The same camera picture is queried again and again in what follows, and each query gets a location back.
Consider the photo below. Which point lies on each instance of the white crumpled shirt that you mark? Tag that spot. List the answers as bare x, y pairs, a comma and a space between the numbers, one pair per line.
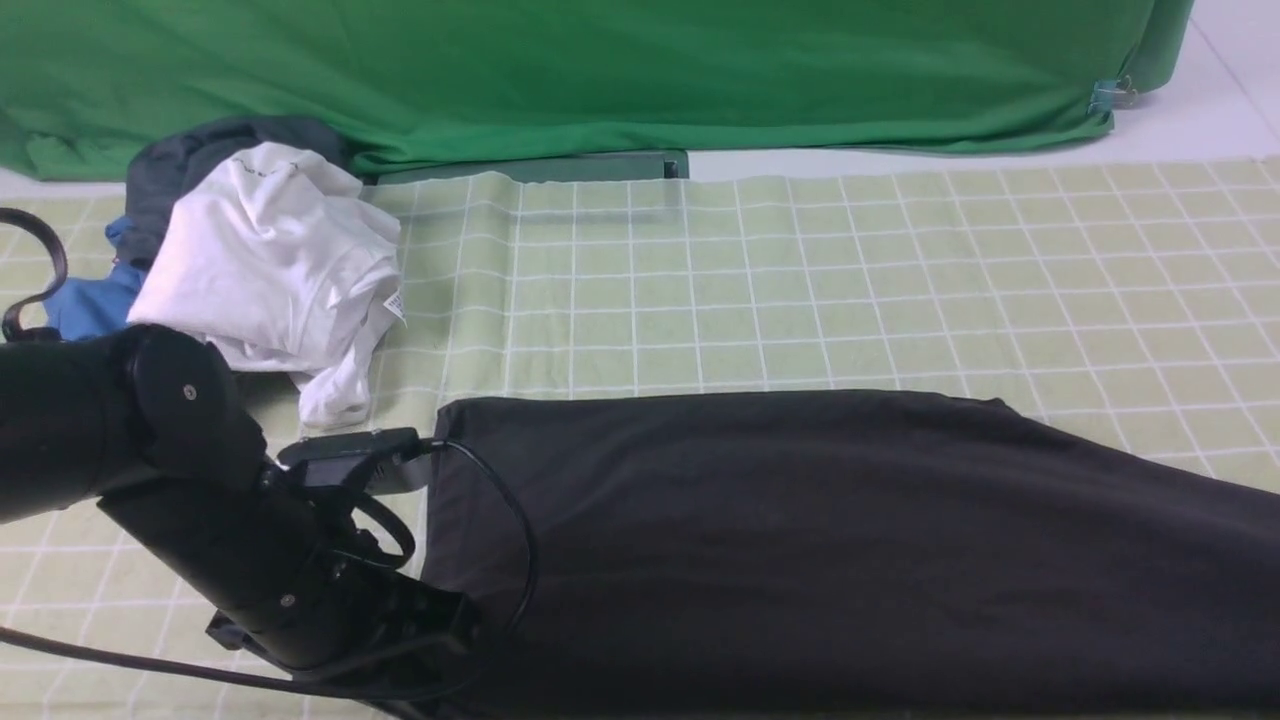
277, 261

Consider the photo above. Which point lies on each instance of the blue binder clip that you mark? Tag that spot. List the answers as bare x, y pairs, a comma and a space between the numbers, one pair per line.
1110, 95

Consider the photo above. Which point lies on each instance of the blue crumpled shirt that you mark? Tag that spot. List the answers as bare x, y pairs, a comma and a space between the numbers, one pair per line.
88, 308

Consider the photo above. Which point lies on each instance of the dark gray long-sleeve shirt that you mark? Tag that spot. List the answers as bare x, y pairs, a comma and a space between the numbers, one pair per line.
859, 549

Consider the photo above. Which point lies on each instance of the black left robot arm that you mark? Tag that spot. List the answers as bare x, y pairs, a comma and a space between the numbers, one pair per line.
149, 424

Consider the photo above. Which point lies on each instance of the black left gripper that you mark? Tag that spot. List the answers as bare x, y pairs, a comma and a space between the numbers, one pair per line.
314, 586

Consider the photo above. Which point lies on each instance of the green checkered tablecloth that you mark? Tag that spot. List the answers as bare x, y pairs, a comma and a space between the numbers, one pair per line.
1134, 305

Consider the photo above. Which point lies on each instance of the green backdrop cloth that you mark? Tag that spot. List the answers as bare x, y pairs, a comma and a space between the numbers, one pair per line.
87, 84

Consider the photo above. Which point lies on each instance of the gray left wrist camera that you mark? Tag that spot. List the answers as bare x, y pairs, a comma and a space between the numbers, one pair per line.
378, 462

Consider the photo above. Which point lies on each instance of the dark gray crumpled garment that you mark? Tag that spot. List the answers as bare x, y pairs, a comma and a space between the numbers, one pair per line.
166, 170

